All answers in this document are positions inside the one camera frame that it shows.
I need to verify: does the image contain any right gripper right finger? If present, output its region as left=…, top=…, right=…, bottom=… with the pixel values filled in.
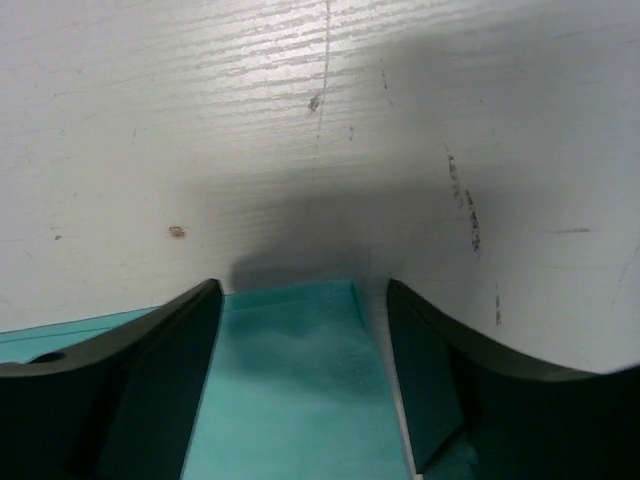
left=386, top=280, right=639, bottom=479

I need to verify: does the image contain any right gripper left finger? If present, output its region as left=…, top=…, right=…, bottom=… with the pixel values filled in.
left=1, top=279, right=223, bottom=479

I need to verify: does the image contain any teal green t shirt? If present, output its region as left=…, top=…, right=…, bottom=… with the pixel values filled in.
left=0, top=278, right=481, bottom=480

